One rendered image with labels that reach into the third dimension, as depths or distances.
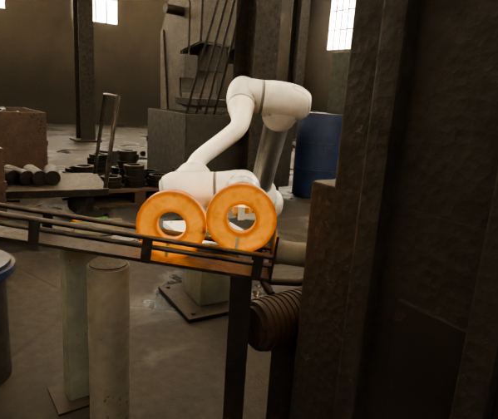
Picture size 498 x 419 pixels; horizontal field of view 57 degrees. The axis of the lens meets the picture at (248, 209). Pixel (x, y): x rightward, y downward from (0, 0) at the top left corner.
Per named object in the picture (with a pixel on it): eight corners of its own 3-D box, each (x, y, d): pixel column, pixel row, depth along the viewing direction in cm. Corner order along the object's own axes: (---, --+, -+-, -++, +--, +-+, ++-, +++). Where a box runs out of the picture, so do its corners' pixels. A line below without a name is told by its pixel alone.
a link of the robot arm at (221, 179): (261, 209, 130) (214, 211, 130) (259, 200, 145) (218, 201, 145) (260, 171, 128) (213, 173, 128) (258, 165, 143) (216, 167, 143)
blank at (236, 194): (282, 191, 100) (281, 189, 104) (212, 179, 100) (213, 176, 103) (269, 258, 103) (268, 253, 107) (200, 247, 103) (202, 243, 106)
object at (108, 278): (135, 421, 145) (135, 265, 132) (96, 435, 138) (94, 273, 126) (121, 400, 154) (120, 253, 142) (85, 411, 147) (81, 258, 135)
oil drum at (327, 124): (356, 198, 505) (366, 115, 483) (316, 202, 471) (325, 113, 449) (318, 187, 551) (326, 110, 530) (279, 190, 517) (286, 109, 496)
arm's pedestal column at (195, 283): (158, 289, 241) (159, 233, 234) (225, 278, 261) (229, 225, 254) (189, 323, 208) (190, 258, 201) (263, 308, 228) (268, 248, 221)
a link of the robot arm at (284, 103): (235, 199, 235) (277, 204, 238) (234, 224, 225) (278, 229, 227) (261, 69, 177) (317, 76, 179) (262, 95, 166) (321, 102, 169)
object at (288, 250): (313, 273, 104) (318, 248, 102) (273, 268, 103) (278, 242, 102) (308, 264, 109) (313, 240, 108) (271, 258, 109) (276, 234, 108)
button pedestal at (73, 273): (125, 395, 157) (125, 219, 142) (50, 419, 143) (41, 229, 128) (109, 371, 170) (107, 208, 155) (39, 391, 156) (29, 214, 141)
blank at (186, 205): (211, 199, 101) (213, 196, 104) (140, 185, 100) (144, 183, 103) (199, 265, 104) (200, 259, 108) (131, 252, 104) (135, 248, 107)
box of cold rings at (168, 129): (242, 180, 564) (246, 107, 543) (288, 196, 489) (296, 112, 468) (145, 185, 497) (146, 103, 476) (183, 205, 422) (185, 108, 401)
